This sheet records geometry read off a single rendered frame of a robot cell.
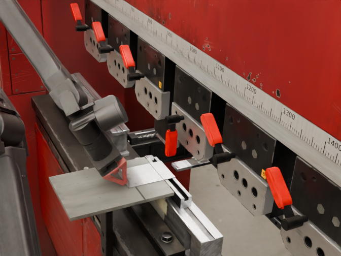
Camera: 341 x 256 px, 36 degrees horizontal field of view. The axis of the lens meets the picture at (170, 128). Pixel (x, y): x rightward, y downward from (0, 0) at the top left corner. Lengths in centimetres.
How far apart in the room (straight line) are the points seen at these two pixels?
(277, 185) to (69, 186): 64
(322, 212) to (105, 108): 57
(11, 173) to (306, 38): 49
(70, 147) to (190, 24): 81
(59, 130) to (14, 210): 100
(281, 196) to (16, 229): 41
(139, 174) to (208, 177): 187
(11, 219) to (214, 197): 226
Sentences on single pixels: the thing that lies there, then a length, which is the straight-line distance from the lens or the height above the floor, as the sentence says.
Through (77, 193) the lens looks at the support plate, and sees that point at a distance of 128.
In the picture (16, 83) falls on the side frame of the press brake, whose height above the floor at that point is 93.
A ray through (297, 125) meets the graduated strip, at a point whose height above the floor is 139.
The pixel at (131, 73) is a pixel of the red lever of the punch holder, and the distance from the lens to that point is 125.
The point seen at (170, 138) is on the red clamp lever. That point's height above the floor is 120.
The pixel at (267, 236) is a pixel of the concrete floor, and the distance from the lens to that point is 281.
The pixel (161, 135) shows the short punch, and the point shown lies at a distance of 131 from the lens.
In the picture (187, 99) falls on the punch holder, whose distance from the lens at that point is 108.
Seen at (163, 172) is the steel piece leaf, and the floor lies 100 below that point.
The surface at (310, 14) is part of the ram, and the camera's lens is 75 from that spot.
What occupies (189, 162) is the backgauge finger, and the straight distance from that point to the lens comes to 140.
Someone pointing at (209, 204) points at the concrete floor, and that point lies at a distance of 296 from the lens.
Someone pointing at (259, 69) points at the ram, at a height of 143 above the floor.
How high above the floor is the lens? 173
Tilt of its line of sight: 28 degrees down
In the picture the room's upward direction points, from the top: 3 degrees clockwise
